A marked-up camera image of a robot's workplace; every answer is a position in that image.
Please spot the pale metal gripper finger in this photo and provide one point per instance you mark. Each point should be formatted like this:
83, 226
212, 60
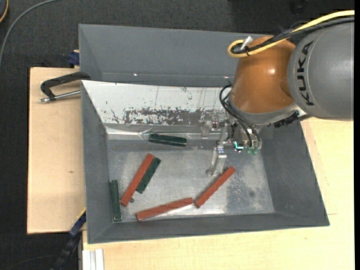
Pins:
216, 162
207, 128

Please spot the red-brown flat block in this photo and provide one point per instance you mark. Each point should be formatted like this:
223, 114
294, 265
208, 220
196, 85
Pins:
137, 179
215, 186
164, 208

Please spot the dark green flat block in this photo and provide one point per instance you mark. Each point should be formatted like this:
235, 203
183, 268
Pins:
115, 200
167, 140
149, 176

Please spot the grey metal bin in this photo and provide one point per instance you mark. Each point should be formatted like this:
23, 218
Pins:
174, 176

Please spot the pale flat board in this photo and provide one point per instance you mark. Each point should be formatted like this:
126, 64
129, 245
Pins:
56, 156

